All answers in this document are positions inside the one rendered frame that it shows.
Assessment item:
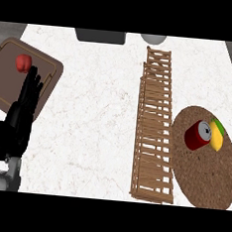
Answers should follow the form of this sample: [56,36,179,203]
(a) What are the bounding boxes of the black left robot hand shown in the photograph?
[0,62,46,165]

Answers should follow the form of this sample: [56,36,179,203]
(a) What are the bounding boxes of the red can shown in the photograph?
[182,118,214,153]

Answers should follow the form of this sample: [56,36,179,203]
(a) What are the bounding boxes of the round brown woven placemat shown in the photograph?
[164,103,232,212]

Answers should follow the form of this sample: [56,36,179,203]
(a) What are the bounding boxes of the brown cutting board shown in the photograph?
[0,36,66,124]

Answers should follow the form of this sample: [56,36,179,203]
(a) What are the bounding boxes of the red apple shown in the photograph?
[14,53,34,74]

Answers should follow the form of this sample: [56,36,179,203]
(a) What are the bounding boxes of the dark grey box appliance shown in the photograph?
[72,28,127,47]

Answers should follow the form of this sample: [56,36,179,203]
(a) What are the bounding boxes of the pale grey round bowl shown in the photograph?
[139,34,168,47]

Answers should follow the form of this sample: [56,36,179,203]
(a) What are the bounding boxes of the yellow green mango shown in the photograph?
[206,117,227,154]

